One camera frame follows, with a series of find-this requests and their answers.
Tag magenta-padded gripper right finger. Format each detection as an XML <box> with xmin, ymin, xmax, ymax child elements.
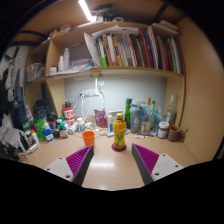
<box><xmin>131</xmin><ymin>143</ymin><xmax>184</xmax><ymax>186</ymax></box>

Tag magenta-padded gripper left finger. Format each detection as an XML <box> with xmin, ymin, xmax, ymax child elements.
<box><xmin>44</xmin><ymin>144</ymin><xmax>95</xmax><ymax>187</ymax></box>

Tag yellow drink bottle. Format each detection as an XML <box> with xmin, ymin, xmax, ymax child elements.
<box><xmin>112</xmin><ymin>112</ymin><xmax>128</xmax><ymax>151</ymax></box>

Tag brown mug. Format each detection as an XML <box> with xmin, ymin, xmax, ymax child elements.
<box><xmin>167</xmin><ymin>124</ymin><xmax>188</xmax><ymax>143</ymax></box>

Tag brown jar white lid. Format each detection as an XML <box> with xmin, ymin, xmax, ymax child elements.
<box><xmin>157</xmin><ymin>120</ymin><xmax>170</xmax><ymax>140</ymax></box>

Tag blue and white tub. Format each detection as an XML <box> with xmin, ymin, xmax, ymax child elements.
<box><xmin>43</xmin><ymin>128</ymin><xmax>55</xmax><ymax>143</ymax></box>

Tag silver spray can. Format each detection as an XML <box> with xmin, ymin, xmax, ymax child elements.
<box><xmin>26</xmin><ymin>143</ymin><xmax>39</xmax><ymax>154</ymax></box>

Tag orange plastic cup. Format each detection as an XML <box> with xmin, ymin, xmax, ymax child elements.
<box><xmin>81</xmin><ymin>130</ymin><xmax>96</xmax><ymax>149</ymax></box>

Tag green canister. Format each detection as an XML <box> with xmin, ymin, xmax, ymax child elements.
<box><xmin>33</xmin><ymin>118</ymin><xmax>46</xmax><ymax>141</ymax></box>

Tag red and white canister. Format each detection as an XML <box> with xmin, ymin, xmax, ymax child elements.
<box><xmin>62</xmin><ymin>105</ymin><xmax>76</xmax><ymax>127</ymax></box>

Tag clear glass bottle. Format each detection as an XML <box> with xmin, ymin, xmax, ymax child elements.
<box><xmin>165</xmin><ymin>94</ymin><xmax>178</xmax><ymax>127</ymax></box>

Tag yellow-capped bottle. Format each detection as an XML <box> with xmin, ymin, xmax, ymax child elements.
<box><xmin>145</xmin><ymin>97</ymin><xmax>153</xmax><ymax>133</ymax></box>

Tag grey shaker bottle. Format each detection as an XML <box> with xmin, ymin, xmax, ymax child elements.
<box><xmin>129</xmin><ymin>103</ymin><xmax>144</xmax><ymax>135</ymax></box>

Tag magenta foil pouch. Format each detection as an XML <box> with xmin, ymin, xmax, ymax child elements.
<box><xmin>93</xmin><ymin>108</ymin><xmax>108</xmax><ymax>129</ymax></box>

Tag tall green bottle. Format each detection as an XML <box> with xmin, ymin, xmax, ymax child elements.
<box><xmin>124</xmin><ymin>97</ymin><xmax>133</xmax><ymax>130</ymax></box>

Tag black appliance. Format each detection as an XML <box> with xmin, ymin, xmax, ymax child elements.
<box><xmin>32</xmin><ymin>99</ymin><xmax>48</xmax><ymax>121</ymax></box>

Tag white and blue carton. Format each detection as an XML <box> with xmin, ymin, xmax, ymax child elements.
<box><xmin>107</xmin><ymin>109</ymin><xmax>125</xmax><ymax>133</ymax></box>

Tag hanging dark clothes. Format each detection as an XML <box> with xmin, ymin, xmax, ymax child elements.
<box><xmin>0</xmin><ymin>46</ymin><xmax>28</xmax><ymax>131</ymax></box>

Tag white LED light bar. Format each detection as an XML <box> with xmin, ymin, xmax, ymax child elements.
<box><xmin>77</xmin><ymin>0</ymin><xmax>96</xmax><ymax>23</ymax></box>

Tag white wall power socket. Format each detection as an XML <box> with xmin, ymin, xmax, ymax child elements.
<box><xmin>79</xmin><ymin>88</ymin><xmax>101</xmax><ymax>98</ymax></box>

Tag white cable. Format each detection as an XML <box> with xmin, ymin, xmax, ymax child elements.
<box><xmin>78</xmin><ymin>78</ymin><xmax>105</xmax><ymax>126</ymax></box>

